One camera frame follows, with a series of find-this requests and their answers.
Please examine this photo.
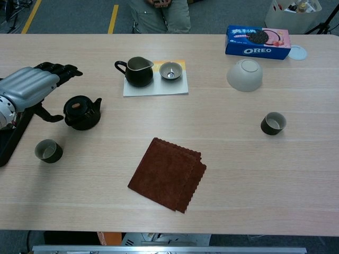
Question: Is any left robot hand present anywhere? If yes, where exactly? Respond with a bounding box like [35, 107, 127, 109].
[0, 62, 83, 123]

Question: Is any black teapot with loop handle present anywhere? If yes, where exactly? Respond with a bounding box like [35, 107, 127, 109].
[63, 95, 102, 131]

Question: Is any dark cup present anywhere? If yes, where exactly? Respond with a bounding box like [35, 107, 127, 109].
[34, 139, 64, 164]
[260, 111, 287, 136]

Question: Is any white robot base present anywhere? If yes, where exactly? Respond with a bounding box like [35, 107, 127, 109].
[120, 232, 212, 247]

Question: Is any black tray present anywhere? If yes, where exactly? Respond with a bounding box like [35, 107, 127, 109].
[0, 105, 35, 168]

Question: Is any black equipment stand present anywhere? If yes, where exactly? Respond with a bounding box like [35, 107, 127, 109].
[0, 0, 34, 34]

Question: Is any black pouring pitcher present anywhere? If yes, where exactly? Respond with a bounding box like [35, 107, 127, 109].
[114, 56, 155, 88]

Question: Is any white and orange booklet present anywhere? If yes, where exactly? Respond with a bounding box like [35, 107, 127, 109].
[123, 59, 190, 98]

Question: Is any small grey strainer bowl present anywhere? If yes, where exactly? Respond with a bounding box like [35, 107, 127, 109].
[159, 61, 183, 81]

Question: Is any seated person in grey trousers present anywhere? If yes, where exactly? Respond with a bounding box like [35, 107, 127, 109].
[128, 0, 192, 34]

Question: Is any brown folded cloth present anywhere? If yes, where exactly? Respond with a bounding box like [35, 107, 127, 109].
[127, 137, 207, 214]

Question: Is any upturned white bowl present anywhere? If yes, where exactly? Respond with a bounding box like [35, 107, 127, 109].
[226, 59, 264, 93]

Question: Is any blue Oreo biscuit box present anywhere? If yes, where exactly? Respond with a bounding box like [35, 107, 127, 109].
[225, 25, 292, 60]

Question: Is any white storage bin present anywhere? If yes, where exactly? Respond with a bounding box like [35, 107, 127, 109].
[264, 0, 323, 34]

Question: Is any white round lid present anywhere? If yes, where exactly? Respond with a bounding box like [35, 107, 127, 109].
[287, 44, 308, 61]

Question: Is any black tripod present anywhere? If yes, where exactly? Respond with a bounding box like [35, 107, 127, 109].
[304, 2, 339, 35]

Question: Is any aluminium rail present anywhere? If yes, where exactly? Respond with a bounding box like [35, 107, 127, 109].
[31, 245, 307, 254]

